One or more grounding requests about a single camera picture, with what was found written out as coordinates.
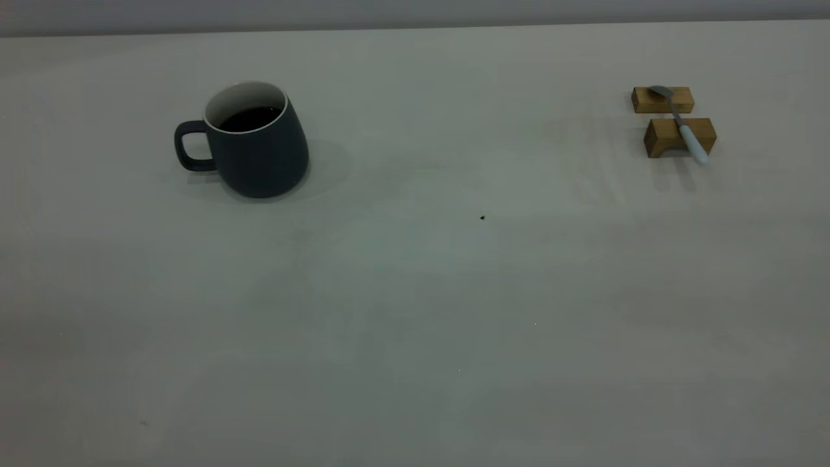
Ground flat wooden block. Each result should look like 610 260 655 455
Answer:
632 86 695 114

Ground dark grey ceramic mug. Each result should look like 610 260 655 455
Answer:
174 81 310 199

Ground arched wooden block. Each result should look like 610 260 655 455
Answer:
644 117 718 158

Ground white handled metal spoon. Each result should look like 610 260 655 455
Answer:
648 85 709 165

